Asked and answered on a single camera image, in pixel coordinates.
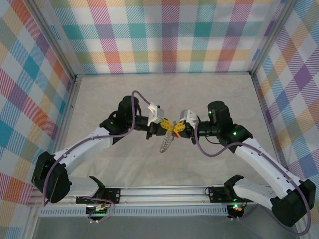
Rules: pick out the aluminium mounting rail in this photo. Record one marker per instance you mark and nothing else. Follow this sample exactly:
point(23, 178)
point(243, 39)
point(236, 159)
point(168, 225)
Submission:
point(162, 195)

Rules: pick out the aluminium side rail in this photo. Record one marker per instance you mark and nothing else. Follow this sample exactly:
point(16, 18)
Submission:
point(264, 112)
point(66, 119)

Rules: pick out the aluminium frame post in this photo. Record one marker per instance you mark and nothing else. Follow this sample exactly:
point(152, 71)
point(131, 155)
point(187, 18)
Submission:
point(52, 37)
point(32, 224)
point(270, 37)

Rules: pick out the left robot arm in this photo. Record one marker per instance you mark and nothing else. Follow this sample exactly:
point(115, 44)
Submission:
point(82, 147)

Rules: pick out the aluminium back rail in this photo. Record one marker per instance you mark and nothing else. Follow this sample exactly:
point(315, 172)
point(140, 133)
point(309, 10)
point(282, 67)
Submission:
point(162, 73)

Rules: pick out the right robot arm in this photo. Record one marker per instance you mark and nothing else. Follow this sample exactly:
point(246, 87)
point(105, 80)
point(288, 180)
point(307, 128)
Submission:
point(261, 159)

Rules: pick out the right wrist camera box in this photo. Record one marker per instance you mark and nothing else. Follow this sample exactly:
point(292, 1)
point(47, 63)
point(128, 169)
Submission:
point(188, 117)

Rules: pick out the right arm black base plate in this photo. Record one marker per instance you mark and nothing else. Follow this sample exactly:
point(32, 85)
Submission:
point(216, 194)

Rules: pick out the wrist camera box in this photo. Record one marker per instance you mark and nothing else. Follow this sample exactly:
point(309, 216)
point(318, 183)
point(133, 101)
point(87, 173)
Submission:
point(154, 113)
point(188, 117)

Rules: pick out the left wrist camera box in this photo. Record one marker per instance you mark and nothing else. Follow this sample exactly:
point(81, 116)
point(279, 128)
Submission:
point(154, 113)

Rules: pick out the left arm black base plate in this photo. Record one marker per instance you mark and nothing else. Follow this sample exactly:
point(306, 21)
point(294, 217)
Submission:
point(113, 195)

